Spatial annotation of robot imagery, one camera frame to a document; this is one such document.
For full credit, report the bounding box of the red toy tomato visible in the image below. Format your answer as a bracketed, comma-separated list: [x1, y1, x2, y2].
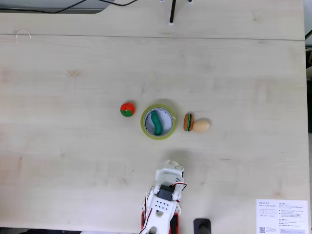
[120, 101, 136, 118]

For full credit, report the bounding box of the toy hamburger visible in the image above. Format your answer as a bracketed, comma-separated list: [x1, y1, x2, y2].
[183, 113, 195, 133]

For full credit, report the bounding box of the black desk cable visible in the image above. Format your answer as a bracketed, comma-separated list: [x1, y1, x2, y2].
[0, 0, 140, 14]

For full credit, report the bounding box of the black tripod leg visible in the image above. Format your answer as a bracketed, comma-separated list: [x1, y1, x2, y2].
[168, 0, 177, 26]

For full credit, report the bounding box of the black pole stand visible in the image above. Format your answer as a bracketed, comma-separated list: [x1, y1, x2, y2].
[193, 218, 212, 234]

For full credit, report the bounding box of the red base clamp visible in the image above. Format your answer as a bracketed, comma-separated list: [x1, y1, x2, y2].
[140, 211, 180, 234]

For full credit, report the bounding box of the beige toy egg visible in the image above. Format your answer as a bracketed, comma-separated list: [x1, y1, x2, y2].
[192, 118, 211, 134]

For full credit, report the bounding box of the white printed paper sheet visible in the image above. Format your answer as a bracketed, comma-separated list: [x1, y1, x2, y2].
[256, 199, 309, 234]

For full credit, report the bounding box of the clear packing tape roll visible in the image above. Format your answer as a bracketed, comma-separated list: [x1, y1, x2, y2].
[140, 104, 177, 141]

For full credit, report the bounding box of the green toy cucumber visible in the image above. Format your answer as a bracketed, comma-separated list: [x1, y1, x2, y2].
[150, 111, 163, 136]

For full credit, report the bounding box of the thin white thread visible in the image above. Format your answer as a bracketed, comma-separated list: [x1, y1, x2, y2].
[15, 29, 33, 44]

